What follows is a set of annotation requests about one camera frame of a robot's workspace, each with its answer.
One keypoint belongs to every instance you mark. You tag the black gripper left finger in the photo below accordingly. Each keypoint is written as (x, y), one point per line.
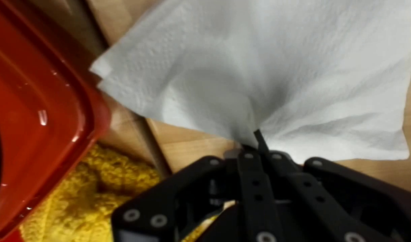
(253, 197)

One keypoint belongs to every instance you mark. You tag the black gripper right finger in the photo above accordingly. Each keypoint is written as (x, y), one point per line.
(313, 197)

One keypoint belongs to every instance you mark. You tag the yellow cloth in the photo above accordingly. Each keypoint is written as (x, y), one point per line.
(92, 193)

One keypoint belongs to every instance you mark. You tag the white paper towel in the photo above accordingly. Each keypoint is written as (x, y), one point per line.
(267, 72)

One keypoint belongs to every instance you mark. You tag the orange-red plastic container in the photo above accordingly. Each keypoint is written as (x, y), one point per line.
(38, 103)

